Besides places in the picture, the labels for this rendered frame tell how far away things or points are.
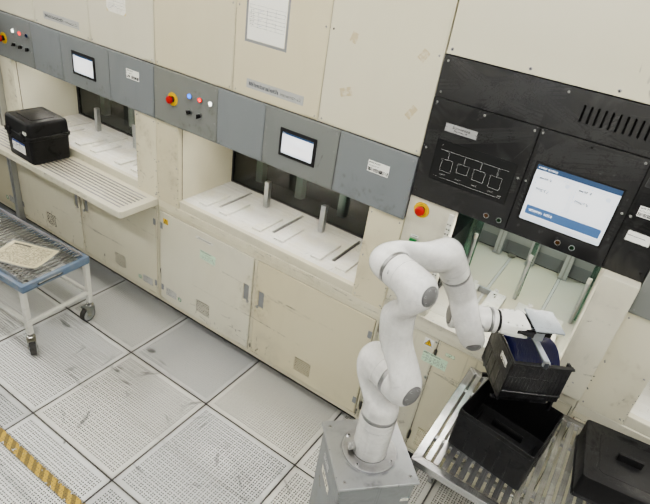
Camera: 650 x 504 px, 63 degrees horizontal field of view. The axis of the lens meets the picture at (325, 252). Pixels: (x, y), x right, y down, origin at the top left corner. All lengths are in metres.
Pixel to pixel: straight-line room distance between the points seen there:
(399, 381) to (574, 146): 0.97
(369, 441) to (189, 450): 1.25
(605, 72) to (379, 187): 0.91
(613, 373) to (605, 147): 0.85
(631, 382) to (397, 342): 1.04
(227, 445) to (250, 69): 1.82
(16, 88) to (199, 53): 1.74
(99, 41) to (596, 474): 3.04
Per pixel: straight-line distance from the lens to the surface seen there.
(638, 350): 2.23
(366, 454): 1.91
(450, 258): 1.49
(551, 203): 2.05
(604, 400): 2.37
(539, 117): 1.99
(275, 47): 2.45
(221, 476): 2.79
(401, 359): 1.59
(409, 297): 1.38
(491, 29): 2.01
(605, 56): 1.94
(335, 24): 2.27
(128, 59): 3.15
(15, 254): 3.50
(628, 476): 2.19
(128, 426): 3.01
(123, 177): 3.47
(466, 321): 1.70
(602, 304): 2.11
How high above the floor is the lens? 2.27
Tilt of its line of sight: 31 degrees down
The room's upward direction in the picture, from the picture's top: 9 degrees clockwise
